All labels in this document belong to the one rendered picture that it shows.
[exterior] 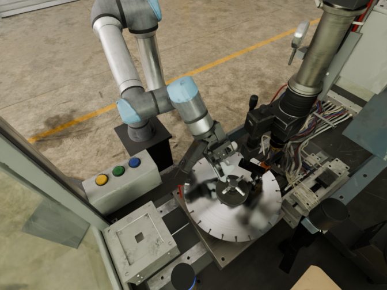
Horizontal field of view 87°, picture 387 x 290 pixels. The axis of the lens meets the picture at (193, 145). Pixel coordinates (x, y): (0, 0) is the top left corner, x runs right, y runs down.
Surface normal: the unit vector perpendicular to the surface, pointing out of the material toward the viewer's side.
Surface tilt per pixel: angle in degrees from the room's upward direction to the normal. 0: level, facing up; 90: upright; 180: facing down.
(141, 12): 85
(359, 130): 90
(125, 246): 0
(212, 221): 0
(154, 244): 0
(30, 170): 90
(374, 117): 90
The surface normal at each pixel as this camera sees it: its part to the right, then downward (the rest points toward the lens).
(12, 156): 0.56, 0.65
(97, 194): -0.04, -0.61
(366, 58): -0.83, 0.46
